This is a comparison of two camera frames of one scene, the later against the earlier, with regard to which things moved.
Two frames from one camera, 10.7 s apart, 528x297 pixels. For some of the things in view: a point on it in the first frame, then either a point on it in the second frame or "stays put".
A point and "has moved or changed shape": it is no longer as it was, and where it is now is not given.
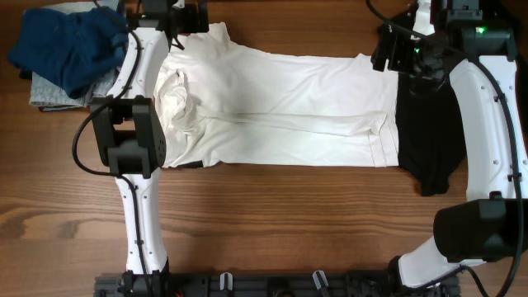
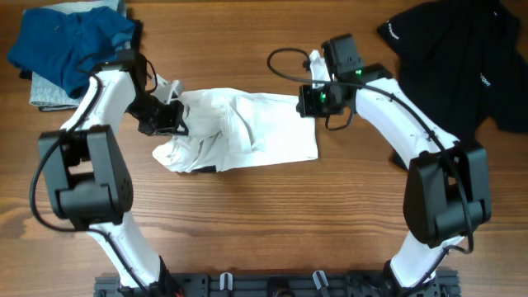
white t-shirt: x=240 y=106 has moved or changed shape
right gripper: x=398 y=44 to x=306 y=106
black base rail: x=261 y=284 stays put
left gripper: x=190 y=26 to x=172 y=124
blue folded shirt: x=72 y=49 stays put
